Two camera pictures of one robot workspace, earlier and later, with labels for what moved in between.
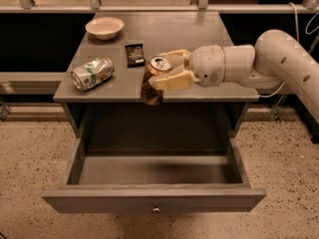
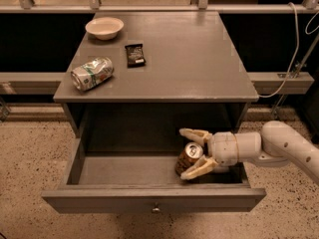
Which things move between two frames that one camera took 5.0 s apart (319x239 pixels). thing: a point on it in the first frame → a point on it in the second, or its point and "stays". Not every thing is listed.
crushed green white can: (92, 74) stays
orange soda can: (157, 65) → (191, 152)
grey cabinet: (101, 87) stays
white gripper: (207, 65) → (223, 148)
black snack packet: (135, 55) stays
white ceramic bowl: (105, 28) stays
